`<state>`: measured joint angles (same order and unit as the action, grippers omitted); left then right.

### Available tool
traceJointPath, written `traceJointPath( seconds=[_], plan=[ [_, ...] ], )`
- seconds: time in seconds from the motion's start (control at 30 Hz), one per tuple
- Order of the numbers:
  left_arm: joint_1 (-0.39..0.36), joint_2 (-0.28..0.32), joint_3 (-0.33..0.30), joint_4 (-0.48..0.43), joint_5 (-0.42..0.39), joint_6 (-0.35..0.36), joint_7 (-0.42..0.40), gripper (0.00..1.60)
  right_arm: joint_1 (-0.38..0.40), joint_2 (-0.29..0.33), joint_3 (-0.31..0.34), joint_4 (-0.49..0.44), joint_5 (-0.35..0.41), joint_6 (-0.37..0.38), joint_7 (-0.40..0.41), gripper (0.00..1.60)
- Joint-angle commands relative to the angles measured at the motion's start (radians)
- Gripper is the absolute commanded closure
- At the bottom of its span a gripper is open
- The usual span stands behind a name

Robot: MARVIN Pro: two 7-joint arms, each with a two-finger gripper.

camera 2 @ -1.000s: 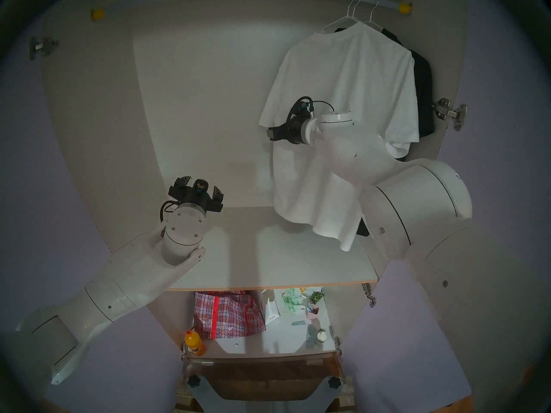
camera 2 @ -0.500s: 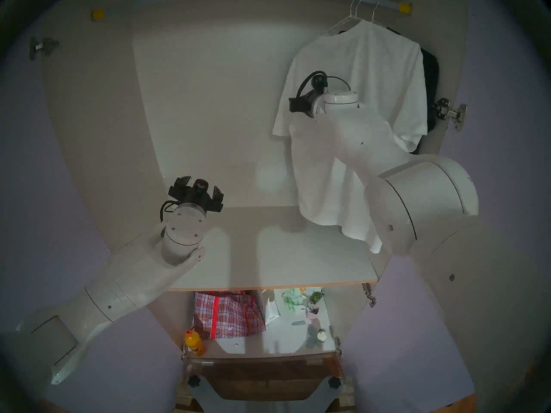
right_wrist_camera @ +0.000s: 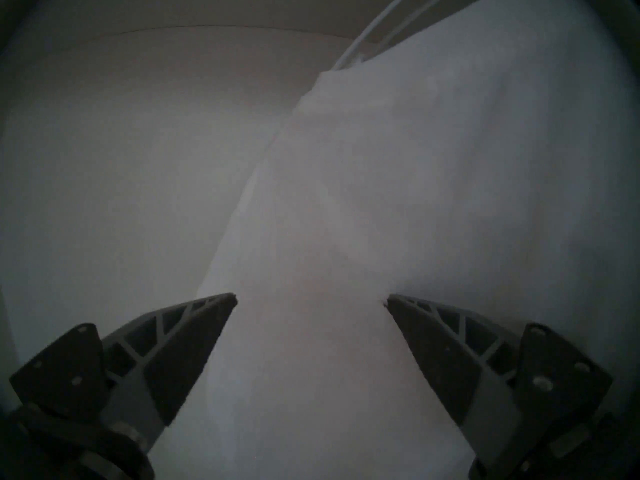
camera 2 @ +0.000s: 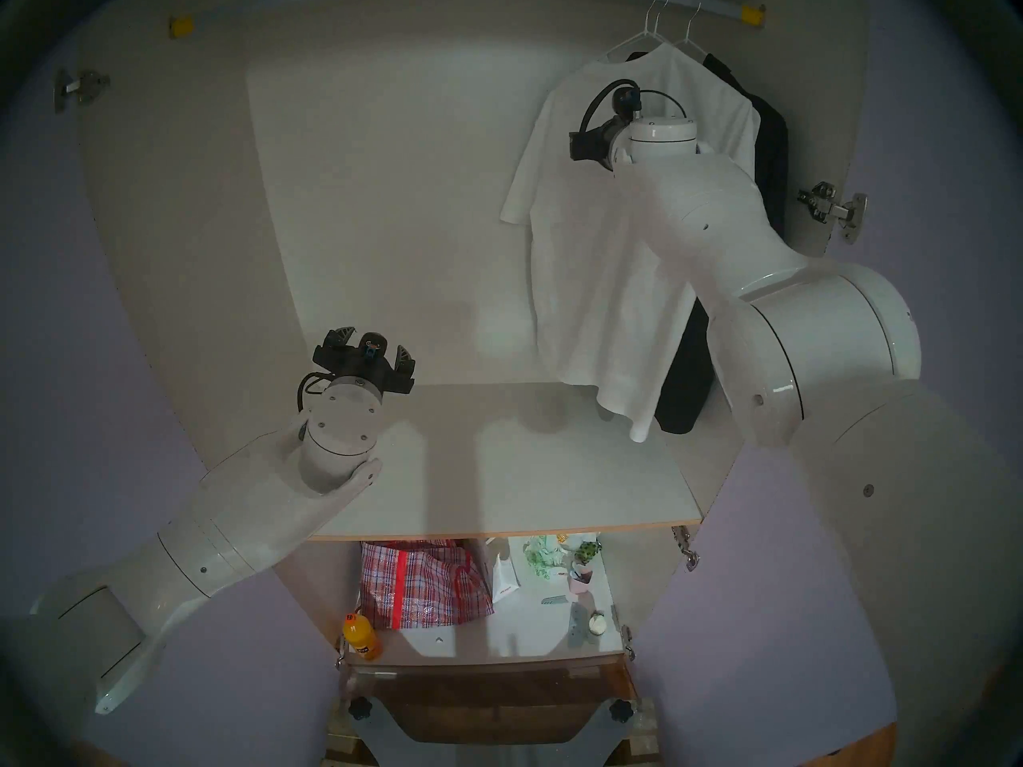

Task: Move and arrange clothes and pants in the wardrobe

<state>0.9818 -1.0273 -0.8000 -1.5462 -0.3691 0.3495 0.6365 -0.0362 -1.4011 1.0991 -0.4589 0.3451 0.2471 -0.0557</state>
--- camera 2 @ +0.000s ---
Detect black shirt and pants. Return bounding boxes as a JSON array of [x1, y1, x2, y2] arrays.
[[626, 50, 790, 435]]

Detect lilac wardrobe door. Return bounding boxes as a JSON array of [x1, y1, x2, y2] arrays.
[[0, 22, 344, 767], [627, 0, 1023, 762]]

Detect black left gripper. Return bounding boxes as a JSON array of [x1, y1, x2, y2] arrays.
[[312, 326, 416, 399]]

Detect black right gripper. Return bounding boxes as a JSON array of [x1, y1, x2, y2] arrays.
[[570, 86, 643, 169]]

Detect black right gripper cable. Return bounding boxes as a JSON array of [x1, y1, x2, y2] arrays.
[[579, 78, 690, 135]]

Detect red plaid woven bag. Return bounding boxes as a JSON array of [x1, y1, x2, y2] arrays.
[[358, 540, 495, 630]]

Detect green white plastic bag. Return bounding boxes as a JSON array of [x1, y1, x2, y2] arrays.
[[523, 535, 570, 576]]

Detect orange drink bottle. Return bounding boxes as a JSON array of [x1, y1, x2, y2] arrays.
[[344, 612, 383, 662]]

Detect white paper bag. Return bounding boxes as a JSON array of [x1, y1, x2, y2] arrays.
[[489, 550, 520, 602]]

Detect long white short-sleeve shirt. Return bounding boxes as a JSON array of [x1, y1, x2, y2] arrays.
[[501, 42, 762, 443]]

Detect brown wooden cabinet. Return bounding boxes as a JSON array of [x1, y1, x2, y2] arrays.
[[344, 658, 640, 746]]

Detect white wardrobe carcass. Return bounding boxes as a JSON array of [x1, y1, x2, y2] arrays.
[[76, 0, 868, 670]]

